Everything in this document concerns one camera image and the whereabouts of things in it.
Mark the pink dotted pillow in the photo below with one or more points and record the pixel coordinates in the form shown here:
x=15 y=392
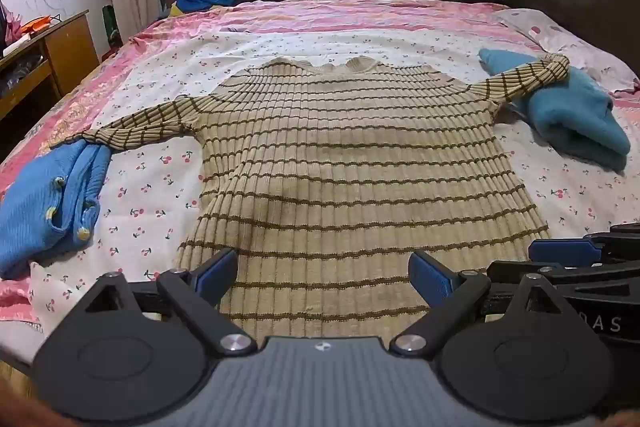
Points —
x=565 y=37

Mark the pink plastic bag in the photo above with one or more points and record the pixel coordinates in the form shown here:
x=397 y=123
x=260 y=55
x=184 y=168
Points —
x=11 y=24

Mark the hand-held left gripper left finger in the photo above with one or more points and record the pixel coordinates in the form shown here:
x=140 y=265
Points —
x=216 y=274

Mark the blue knit cardigan yellow buttons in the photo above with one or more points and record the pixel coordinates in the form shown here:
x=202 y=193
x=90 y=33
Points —
x=47 y=207

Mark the wooden desk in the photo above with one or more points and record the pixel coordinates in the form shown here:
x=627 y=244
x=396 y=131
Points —
x=70 y=52

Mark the pink patterned quilt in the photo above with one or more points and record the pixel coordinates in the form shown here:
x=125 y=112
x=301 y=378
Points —
x=350 y=19

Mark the beige striped knit sweater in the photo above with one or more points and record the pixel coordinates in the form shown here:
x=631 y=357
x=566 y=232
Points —
x=340 y=167

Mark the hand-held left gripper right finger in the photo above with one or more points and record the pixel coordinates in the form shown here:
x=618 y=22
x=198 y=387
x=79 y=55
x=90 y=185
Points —
x=429 y=278

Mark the teal fleece garment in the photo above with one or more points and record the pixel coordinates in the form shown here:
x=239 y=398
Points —
x=575 y=117

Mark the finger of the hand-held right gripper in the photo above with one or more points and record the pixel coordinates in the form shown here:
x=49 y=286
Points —
x=590 y=277
x=562 y=250

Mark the orange toy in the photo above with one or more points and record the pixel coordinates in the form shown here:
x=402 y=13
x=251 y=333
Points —
x=36 y=24

